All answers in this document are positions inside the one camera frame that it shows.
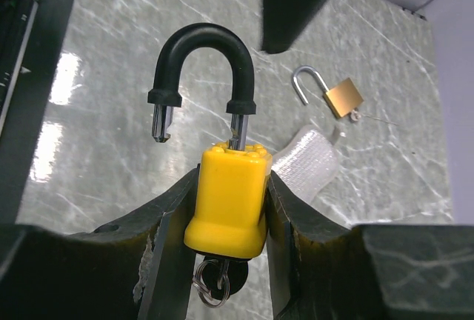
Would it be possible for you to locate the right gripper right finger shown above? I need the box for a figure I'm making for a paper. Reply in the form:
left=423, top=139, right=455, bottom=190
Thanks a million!
left=266, top=174, right=473, bottom=319

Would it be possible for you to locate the brass padlock silver shackle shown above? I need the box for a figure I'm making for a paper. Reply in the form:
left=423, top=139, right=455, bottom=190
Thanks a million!
left=291, top=65, right=364, bottom=119

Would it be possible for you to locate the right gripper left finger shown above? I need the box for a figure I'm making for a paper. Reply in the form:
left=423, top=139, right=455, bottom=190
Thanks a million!
left=1, top=170, right=198, bottom=319

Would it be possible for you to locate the key ring with keys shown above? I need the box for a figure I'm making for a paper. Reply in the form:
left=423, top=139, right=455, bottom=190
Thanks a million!
left=191, top=255, right=250, bottom=308

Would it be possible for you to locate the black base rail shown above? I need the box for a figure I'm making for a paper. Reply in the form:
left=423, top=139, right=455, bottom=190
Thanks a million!
left=1, top=0, right=73, bottom=224

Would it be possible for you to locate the yellow padlock black shackle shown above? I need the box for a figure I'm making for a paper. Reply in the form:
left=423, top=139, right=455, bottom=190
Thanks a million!
left=147, top=23, right=273, bottom=260

